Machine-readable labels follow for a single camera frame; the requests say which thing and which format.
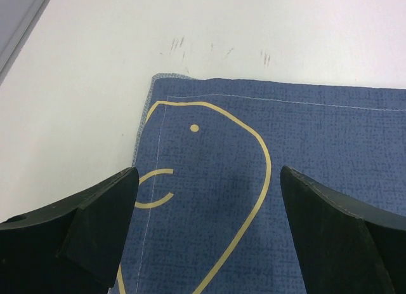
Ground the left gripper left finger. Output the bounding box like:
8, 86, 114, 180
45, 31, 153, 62
1, 167, 139, 293

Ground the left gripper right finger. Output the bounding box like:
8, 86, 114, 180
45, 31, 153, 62
280, 166, 405, 293

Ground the blue embroidered cloth placemat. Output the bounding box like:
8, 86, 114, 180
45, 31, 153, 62
112, 74, 405, 293

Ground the left aluminium frame post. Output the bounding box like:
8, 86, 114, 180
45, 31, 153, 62
1, 0, 50, 81

